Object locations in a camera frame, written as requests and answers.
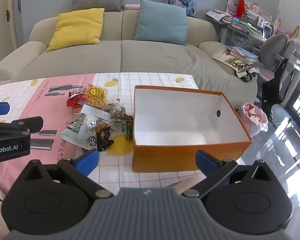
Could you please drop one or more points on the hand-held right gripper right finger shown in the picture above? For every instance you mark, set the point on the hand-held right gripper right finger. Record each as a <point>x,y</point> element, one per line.
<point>204,160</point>

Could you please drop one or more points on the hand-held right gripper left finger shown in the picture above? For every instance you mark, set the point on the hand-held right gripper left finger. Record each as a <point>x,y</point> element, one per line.
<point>88,160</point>

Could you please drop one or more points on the orange cardboard box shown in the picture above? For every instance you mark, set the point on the orange cardboard box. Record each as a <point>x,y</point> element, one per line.
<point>165,158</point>

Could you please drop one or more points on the red snack packet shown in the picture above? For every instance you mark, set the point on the red snack packet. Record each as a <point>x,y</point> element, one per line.
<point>75,100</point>

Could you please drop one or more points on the clear packet of dark snacks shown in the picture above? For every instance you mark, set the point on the clear packet of dark snacks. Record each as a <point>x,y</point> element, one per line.
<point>116,111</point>

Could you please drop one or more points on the yellow snack packet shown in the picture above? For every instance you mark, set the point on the yellow snack packet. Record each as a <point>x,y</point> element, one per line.
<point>95,97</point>

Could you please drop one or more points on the white packet with blue label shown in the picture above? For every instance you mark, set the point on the white packet with blue label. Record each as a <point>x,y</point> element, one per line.
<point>92,140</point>

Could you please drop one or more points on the dark brown snack packet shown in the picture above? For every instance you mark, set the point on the dark brown snack packet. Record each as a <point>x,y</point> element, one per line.
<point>103,137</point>

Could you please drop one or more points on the pink and white tablecloth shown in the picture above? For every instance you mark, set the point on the pink and white tablecloth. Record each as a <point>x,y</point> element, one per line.
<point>52,105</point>

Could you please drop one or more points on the white and green printed packet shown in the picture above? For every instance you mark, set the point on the white and green printed packet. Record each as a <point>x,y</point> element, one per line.
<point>73,130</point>

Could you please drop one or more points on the plain white packet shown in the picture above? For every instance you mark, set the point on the plain white packet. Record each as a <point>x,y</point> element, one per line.
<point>95,111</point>

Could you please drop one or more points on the green sausage stick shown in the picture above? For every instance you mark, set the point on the green sausage stick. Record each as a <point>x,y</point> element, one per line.
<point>128,130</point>

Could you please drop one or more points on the trash bin with pink bag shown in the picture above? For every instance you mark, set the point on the trash bin with pink bag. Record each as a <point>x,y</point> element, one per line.
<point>253,117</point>

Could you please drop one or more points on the printed tote bag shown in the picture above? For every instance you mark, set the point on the printed tote bag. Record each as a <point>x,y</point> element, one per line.
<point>246,75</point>

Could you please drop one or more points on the yellow pillow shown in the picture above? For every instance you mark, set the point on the yellow pillow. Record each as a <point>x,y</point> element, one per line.
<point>75,27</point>

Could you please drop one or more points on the stack of books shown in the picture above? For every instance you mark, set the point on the stack of books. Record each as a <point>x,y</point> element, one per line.
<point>237,56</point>

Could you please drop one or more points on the beige sofa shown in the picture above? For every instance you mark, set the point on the beige sofa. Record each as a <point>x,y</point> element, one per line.
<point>152,55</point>

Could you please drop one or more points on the grey desk chair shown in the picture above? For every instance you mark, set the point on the grey desk chair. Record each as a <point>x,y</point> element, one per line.
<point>275,50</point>

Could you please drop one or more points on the cluttered desk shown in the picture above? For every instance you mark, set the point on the cluttered desk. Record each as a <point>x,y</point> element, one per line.
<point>232,25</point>

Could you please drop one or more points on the grey striped pillow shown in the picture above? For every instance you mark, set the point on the grey striped pillow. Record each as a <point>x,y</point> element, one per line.
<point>97,1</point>

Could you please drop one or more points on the tablet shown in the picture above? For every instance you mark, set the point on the tablet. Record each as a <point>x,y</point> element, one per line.
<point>267,31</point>

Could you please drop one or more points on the blue pillow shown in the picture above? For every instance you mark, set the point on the blue pillow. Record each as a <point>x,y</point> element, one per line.
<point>160,22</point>

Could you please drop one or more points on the pink cushion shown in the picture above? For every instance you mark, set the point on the pink cushion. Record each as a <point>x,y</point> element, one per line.
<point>130,7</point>

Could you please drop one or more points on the red bag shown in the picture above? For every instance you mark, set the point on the red bag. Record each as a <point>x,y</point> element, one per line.
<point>240,7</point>

